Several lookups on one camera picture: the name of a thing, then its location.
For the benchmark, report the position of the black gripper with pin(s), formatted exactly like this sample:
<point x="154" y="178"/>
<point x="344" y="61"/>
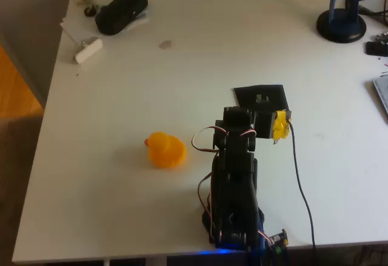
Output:
<point x="233" y="115"/>

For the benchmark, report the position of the orange toy duck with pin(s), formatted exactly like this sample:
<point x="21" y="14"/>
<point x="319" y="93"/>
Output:
<point x="166" y="154"/>

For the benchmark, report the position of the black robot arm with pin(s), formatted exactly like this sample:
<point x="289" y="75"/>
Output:
<point x="236" y="187"/>

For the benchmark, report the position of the black square mat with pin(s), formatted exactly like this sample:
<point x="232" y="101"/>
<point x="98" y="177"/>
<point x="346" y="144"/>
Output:
<point x="245" y="94"/>

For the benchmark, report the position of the blue table clamp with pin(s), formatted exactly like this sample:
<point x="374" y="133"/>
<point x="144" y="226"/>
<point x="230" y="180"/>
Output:
<point x="261" y="232"/>

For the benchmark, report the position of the small controller board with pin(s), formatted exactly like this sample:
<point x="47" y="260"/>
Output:
<point x="277" y="238"/>

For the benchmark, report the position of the blue microphone with black base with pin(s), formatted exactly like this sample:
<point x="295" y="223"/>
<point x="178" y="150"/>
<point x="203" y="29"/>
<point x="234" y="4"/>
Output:
<point x="341" y="26"/>

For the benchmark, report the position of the grey laptop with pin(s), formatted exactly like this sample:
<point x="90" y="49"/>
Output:
<point x="382" y="91"/>

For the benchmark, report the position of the small black flat device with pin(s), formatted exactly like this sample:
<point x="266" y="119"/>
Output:
<point x="376" y="48"/>

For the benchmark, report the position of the black glasses case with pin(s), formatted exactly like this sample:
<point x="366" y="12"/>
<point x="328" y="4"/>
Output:
<point x="121" y="11"/>

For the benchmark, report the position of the white power adapter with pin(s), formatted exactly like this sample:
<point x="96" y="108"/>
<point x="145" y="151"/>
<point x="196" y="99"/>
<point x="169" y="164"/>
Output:
<point x="89" y="51"/>

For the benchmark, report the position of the small electronic parts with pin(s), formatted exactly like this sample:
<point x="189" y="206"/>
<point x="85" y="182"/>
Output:
<point x="382" y="36"/>

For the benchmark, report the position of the small black round object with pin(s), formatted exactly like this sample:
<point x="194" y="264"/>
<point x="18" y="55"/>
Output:
<point x="90" y="11"/>

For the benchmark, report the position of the white paper sheets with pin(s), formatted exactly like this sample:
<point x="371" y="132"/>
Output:
<point x="75" y="28"/>

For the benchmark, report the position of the black camera with yellow tape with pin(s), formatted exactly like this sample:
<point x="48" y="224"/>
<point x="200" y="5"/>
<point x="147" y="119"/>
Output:
<point x="263" y="125"/>

